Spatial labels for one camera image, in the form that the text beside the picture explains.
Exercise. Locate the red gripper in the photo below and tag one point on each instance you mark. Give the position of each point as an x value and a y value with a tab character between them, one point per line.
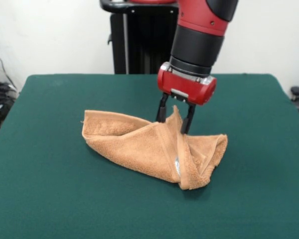
184	85

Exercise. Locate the tan terry towel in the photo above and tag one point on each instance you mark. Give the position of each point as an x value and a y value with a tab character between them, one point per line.
139	149

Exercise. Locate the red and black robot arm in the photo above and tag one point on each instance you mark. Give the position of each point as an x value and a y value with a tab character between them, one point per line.
201	42

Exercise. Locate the dark green tablecloth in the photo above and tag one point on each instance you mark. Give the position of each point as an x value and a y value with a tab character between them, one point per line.
64	199

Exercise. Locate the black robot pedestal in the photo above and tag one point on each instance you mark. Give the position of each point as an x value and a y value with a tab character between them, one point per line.
139	49

